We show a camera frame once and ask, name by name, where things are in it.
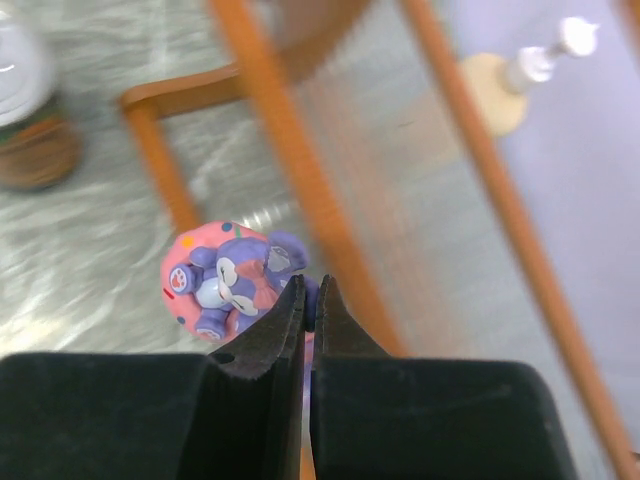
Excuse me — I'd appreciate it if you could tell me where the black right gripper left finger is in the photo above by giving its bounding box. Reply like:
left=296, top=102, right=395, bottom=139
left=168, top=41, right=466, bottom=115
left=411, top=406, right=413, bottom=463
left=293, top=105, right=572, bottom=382
left=1, top=276, right=306, bottom=479

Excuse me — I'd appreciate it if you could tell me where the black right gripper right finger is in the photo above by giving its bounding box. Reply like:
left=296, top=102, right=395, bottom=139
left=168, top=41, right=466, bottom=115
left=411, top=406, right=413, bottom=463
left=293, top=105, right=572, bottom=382
left=310, top=277, right=578, bottom=479

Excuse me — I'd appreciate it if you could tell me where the purple bunny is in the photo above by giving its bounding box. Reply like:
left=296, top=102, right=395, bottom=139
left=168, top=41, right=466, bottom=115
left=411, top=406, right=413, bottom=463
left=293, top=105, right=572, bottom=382
left=159, top=219, right=321, bottom=361

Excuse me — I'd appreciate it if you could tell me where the orange tiered display shelf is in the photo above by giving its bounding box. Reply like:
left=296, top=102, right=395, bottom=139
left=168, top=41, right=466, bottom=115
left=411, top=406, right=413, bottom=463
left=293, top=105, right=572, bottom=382
left=118, top=0, right=640, bottom=480

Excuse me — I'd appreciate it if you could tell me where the brown tin can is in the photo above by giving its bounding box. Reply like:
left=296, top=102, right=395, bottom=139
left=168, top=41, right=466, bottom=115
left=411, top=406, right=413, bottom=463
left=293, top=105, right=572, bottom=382
left=1, top=1, right=82, bottom=191

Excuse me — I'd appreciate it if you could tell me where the cream pump bottle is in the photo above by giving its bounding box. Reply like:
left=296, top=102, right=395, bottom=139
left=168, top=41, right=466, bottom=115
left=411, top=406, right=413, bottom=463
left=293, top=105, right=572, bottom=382
left=459, top=16, right=600, bottom=137

